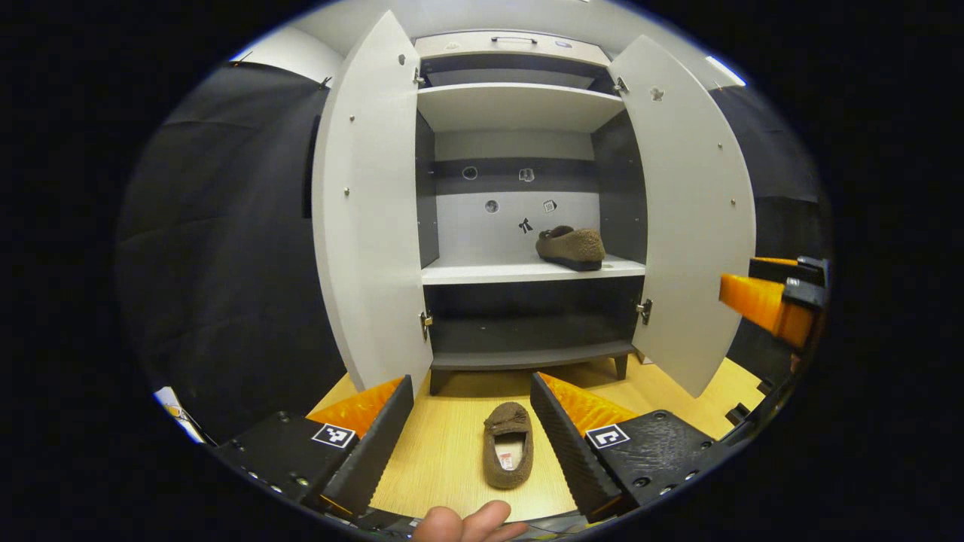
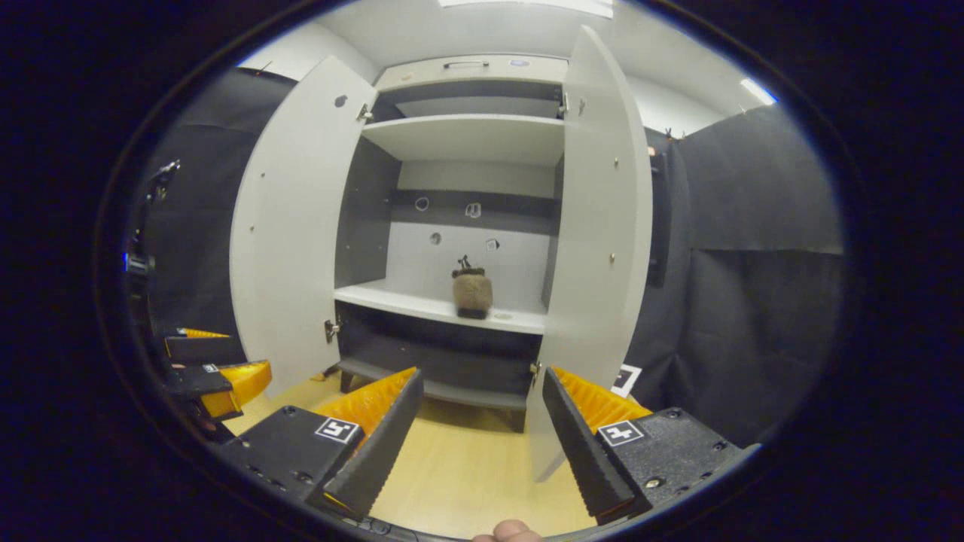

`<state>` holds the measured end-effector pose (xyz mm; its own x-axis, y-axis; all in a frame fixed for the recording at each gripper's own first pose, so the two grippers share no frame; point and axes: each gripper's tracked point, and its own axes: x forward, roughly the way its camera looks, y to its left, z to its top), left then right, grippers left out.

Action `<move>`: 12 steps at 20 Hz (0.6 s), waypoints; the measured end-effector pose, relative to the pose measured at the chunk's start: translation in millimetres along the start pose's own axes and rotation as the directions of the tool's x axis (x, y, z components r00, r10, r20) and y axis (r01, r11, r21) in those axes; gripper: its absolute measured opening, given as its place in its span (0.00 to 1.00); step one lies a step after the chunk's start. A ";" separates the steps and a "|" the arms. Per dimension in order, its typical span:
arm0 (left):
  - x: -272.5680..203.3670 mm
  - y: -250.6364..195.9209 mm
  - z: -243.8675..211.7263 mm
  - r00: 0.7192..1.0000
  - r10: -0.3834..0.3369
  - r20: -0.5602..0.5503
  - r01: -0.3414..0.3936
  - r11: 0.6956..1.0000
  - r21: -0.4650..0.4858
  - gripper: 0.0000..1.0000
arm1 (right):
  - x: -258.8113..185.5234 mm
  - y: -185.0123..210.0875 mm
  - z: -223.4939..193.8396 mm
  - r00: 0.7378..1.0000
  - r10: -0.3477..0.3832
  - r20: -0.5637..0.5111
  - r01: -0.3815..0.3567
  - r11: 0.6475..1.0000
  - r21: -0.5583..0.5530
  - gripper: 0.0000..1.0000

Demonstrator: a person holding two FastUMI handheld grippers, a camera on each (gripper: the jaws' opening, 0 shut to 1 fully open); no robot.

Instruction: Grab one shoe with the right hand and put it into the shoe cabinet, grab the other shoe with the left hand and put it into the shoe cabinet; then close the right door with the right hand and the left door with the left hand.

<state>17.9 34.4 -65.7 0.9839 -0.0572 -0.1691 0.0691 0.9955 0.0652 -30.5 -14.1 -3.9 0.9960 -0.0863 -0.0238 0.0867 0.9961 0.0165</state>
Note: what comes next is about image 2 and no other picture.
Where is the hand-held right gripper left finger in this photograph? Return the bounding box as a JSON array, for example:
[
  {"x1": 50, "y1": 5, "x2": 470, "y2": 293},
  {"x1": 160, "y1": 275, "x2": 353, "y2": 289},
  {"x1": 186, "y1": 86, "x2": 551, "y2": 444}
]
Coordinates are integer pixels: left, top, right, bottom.
[{"x1": 218, "y1": 367, "x2": 425, "y2": 520}]

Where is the white cabinet door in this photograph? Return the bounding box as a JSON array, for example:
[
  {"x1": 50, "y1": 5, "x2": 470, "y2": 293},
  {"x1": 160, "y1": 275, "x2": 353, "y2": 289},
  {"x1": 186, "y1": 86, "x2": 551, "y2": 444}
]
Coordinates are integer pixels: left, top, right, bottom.
[
  {"x1": 525, "y1": 25, "x2": 654, "y2": 483},
  {"x1": 230, "y1": 55, "x2": 379, "y2": 398}
]

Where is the brown fuzzy shoe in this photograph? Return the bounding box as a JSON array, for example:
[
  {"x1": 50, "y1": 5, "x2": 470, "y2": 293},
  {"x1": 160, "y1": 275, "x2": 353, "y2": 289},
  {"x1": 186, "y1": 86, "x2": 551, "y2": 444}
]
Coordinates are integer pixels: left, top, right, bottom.
[{"x1": 452, "y1": 256, "x2": 494, "y2": 320}]

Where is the black door handle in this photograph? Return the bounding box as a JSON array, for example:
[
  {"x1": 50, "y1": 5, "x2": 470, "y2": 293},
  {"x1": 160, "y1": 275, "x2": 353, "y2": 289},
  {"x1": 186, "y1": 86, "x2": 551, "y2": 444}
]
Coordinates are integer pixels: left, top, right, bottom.
[{"x1": 648, "y1": 147, "x2": 676, "y2": 291}]

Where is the white shoe cabinet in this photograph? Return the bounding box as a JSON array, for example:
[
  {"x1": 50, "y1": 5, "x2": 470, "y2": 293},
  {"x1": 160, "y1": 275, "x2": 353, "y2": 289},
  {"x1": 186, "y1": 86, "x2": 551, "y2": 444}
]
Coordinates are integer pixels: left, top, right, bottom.
[{"x1": 334, "y1": 54, "x2": 571, "y2": 434}]

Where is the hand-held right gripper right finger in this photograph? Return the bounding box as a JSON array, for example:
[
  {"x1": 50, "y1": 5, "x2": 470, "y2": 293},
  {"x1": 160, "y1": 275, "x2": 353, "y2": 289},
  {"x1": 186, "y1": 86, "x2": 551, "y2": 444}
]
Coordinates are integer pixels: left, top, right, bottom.
[{"x1": 542, "y1": 367, "x2": 758, "y2": 526}]

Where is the ceiling light panel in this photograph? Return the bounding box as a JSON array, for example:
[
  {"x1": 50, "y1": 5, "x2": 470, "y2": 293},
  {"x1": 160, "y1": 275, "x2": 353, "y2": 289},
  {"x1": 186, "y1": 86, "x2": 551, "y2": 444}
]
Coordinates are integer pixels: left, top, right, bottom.
[
  {"x1": 740, "y1": 77, "x2": 778, "y2": 106},
  {"x1": 437, "y1": 0, "x2": 615, "y2": 20}
]

